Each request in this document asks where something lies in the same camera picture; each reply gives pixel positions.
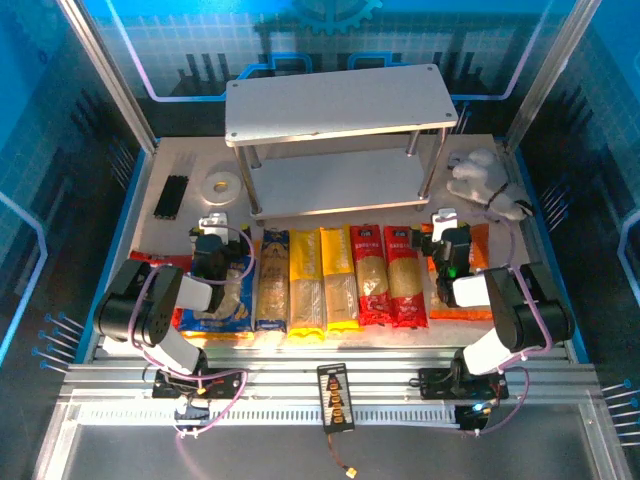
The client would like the aluminium frame post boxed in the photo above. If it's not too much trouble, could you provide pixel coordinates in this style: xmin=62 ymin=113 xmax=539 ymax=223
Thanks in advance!
xmin=56 ymin=0 xmax=160 ymax=154
xmin=502 ymin=0 xmax=604 ymax=151

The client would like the white plush toy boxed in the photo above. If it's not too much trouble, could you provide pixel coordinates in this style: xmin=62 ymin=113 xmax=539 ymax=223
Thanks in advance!
xmin=446 ymin=148 xmax=535 ymax=221

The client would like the blue orecchiette pasta bag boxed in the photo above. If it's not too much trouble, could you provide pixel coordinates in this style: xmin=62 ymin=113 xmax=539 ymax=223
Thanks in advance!
xmin=178 ymin=239 xmax=257 ymax=341

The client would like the cable with yellow connector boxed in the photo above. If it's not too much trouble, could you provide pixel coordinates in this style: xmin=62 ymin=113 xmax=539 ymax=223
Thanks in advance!
xmin=327 ymin=432 xmax=360 ymax=479

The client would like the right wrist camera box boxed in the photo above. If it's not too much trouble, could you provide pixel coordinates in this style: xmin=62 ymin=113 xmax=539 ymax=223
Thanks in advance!
xmin=432 ymin=209 xmax=460 ymax=236

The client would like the black power distribution board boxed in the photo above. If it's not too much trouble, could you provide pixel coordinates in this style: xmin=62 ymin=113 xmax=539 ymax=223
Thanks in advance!
xmin=317 ymin=362 xmax=357 ymax=434

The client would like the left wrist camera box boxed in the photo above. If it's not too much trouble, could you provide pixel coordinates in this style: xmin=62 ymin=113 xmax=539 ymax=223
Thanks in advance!
xmin=198 ymin=212 xmax=230 ymax=236

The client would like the white slotted cable duct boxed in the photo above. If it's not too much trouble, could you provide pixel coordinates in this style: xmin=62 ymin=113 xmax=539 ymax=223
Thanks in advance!
xmin=74 ymin=402 xmax=461 ymax=426

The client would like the small black controller board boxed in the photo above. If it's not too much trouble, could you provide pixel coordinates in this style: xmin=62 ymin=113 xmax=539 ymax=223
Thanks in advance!
xmin=453 ymin=401 xmax=495 ymax=434

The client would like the red macaroni bag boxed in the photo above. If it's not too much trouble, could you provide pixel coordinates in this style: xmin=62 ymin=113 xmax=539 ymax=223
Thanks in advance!
xmin=128 ymin=249 xmax=194 ymax=274

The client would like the red spaghetti bag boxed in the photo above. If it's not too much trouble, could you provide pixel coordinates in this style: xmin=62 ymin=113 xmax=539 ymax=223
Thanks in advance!
xmin=349 ymin=224 xmax=394 ymax=328
xmin=382 ymin=224 xmax=430 ymax=330

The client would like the black ridged block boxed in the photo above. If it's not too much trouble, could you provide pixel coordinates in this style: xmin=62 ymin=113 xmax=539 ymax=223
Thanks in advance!
xmin=153 ymin=173 xmax=190 ymax=220

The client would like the yellow spaghetti bag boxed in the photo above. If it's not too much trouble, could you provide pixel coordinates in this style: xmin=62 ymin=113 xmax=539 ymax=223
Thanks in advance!
xmin=287 ymin=228 xmax=327 ymax=344
xmin=319 ymin=225 xmax=364 ymax=334

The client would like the aluminium frame rail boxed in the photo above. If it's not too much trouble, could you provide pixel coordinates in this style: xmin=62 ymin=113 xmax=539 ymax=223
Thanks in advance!
xmin=57 ymin=344 xmax=601 ymax=407

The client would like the orange pasta bag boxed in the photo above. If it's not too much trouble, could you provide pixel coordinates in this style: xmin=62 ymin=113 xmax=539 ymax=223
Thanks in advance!
xmin=419 ymin=222 xmax=494 ymax=322

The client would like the white two-tier shelf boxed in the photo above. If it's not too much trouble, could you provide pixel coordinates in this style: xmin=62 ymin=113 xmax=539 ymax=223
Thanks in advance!
xmin=224 ymin=63 xmax=460 ymax=221

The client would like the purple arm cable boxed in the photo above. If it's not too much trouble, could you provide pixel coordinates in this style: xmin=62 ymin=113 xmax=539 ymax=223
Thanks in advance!
xmin=127 ymin=224 xmax=257 ymax=441
xmin=434 ymin=212 xmax=555 ymax=436

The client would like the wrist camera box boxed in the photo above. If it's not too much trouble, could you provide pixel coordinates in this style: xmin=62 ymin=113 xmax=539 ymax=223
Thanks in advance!
xmin=432 ymin=209 xmax=460 ymax=236
xmin=198 ymin=212 xmax=230 ymax=236

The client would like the blue spaghetti bag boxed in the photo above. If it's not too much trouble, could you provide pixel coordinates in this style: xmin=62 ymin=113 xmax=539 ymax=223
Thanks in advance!
xmin=254 ymin=228 xmax=291 ymax=334

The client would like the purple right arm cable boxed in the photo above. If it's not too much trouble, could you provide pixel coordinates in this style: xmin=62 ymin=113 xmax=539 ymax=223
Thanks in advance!
xmin=434 ymin=212 xmax=555 ymax=436

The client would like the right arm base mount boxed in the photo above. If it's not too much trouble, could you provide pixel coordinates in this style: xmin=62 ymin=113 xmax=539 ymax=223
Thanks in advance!
xmin=418 ymin=367 xmax=510 ymax=401

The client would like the white tape roll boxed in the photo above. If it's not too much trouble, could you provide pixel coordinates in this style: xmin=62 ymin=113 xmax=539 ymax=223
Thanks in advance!
xmin=202 ymin=169 xmax=244 ymax=205

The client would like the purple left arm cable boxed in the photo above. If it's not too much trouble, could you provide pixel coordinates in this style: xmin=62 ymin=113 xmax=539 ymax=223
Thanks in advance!
xmin=127 ymin=224 xmax=257 ymax=441

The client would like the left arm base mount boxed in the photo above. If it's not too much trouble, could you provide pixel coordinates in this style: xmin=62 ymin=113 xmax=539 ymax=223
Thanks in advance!
xmin=151 ymin=367 xmax=245 ymax=400

